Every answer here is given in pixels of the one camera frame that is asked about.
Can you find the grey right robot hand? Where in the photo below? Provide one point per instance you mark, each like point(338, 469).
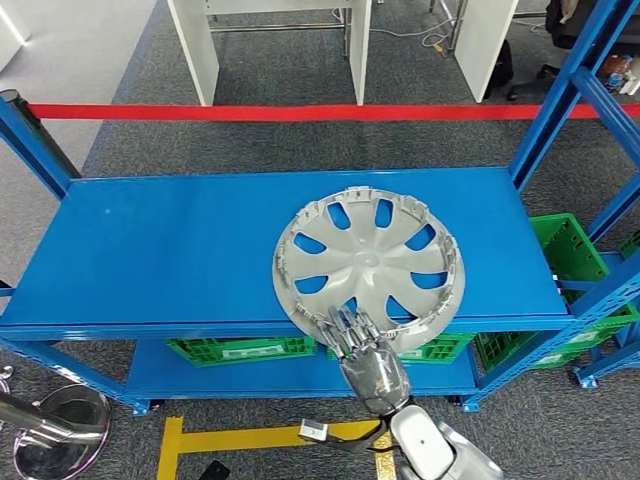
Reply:
point(372, 378)

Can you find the grey plastic wheel hubcap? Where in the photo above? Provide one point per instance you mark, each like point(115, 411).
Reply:
point(370, 262)

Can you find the blue metal shelf rack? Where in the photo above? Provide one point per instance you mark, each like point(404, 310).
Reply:
point(200, 252)
point(607, 368)

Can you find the green plastic crate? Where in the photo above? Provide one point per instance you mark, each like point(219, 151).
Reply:
point(631, 246)
point(505, 351)
point(440, 348)
point(564, 248)
point(200, 351)

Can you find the red barrier belt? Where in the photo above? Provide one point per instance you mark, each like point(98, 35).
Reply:
point(300, 112)

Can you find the black bag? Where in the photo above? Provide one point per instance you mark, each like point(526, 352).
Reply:
point(503, 69)

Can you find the white desk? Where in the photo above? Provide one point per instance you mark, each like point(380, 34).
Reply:
point(480, 46)
point(200, 53)

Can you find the red package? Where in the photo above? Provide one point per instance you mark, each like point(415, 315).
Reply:
point(612, 66)

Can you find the white plastic bottle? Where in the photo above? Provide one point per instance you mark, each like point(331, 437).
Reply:
point(632, 79)

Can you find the chrome chair base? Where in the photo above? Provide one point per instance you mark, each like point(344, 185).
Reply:
point(6, 381)

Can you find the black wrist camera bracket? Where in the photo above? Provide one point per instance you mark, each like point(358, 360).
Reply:
point(358, 442)

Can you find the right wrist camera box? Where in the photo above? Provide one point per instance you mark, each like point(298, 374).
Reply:
point(313, 430)

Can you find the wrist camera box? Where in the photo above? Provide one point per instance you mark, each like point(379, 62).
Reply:
point(313, 430)
point(215, 472)

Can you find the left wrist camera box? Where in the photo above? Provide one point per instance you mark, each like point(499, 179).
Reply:
point(215, 472)

